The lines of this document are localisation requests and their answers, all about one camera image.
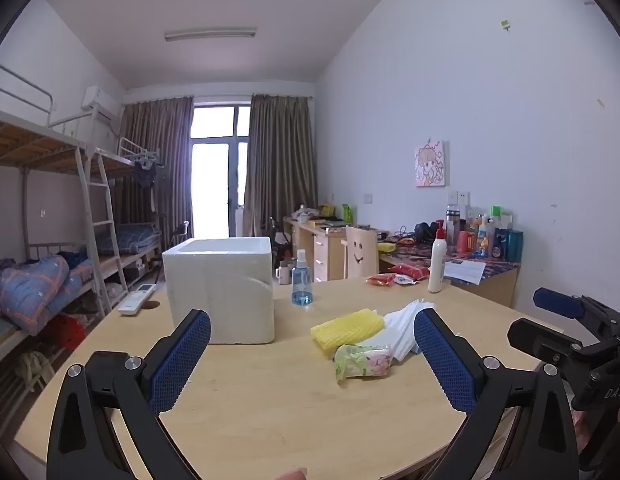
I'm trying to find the glass balcony door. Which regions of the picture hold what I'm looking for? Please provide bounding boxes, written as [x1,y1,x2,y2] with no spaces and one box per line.
[190,105,251,241]

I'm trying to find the white foam box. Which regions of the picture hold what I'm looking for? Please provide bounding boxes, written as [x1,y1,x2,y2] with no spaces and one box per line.
[162,236,275,346]

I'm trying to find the white red-capped lotion bottle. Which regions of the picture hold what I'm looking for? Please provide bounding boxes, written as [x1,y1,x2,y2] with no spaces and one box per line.
[428,227,448,293]

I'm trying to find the white bottle with blue label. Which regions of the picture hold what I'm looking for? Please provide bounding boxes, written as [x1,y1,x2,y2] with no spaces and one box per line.
[477,215,496,258]

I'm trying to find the ceiling tube light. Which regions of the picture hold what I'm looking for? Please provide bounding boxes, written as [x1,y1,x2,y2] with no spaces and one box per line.
[165,27,257,42]

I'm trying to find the dark hanging clothes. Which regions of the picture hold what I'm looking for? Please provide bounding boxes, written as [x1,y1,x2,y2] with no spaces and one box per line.
[130,152,165,188]

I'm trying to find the yellow sponge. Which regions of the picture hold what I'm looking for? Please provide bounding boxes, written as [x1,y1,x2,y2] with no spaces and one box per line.
[310,308,385,359]

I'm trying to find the person's right hand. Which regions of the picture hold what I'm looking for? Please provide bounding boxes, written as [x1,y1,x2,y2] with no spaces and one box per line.
[573,408,594,467]

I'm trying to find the red bag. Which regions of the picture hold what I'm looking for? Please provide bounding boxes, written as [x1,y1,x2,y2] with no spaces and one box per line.
[52,312,85,351]

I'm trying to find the white remote control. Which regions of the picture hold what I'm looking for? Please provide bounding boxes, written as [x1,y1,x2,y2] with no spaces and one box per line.
[117,282,157,317]

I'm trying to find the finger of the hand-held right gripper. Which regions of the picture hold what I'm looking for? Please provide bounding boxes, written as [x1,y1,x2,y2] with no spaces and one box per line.
[533,287,620,348]
[507,317,611,382]

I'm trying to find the wooden smiley-face chair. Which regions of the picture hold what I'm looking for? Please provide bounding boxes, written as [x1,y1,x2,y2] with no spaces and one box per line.
[341,226,379,281]

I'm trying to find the brown curtain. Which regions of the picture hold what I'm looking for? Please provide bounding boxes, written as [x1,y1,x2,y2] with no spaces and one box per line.
[120,96,195,251]
[242,94,319,238]

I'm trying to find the green floral tissue pack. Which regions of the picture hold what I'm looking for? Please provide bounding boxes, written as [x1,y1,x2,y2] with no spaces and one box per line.
[334,342,393,386]

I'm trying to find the light blue face mask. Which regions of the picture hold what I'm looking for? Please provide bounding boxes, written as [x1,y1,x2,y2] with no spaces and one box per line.
[362,298,466,363]

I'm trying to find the dark blue quilt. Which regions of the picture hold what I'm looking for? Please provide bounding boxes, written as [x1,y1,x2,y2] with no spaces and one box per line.
[97,223,161,255]

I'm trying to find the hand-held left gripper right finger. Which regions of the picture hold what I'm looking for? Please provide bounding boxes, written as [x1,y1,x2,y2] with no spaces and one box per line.
[412,307,580,480]

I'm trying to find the white air conditioner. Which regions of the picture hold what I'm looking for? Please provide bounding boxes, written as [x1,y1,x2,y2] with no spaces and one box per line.
[81,86,115,121]

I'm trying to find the pink cartoon wall poster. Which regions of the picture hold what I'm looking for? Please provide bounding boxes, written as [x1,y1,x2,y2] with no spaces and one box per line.
[415,140,449,188]

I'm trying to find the beige cloth bundle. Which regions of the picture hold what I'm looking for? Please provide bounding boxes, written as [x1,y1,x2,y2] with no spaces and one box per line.
[17,351,55,388]

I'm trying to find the blue spray bottle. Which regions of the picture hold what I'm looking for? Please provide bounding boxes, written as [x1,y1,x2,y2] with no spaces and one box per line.
[291,249,315,306]

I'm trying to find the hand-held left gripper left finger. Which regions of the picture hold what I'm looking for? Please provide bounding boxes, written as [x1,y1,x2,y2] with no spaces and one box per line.
[47,308,212,480]

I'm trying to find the blue checked quilt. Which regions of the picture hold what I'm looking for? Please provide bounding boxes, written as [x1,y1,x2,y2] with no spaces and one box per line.
[0,254,98,336]

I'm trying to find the white paper sheet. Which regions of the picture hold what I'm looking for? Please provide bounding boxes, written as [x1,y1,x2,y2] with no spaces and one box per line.
[444,258,487,286]

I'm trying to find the light wooden desk with drawers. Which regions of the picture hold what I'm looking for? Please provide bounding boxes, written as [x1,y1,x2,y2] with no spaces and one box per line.
[282,216,391,283]

